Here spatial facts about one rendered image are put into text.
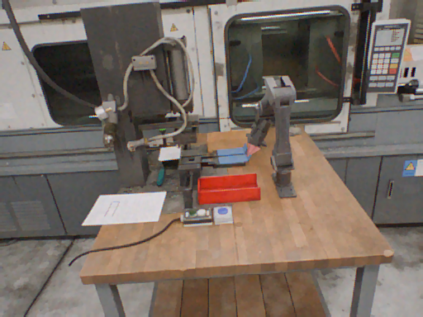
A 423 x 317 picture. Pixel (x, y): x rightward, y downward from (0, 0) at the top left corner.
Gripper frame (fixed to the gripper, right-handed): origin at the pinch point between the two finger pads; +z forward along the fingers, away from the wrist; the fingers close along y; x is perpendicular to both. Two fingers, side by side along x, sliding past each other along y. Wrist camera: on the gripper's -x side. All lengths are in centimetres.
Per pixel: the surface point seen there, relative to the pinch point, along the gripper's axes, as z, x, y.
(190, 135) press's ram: -4.4, 17.7, 32.9
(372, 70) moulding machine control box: -61, -31, -50
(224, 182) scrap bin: 8.3, 22.2, 11.7
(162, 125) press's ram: -1.7, 10.7, 44.7
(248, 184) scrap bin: 4.7, 22.7, 1.9
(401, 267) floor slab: 34, -7, -130
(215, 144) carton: 6.3, -14.9, 13.9
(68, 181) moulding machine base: 90, -64, 86
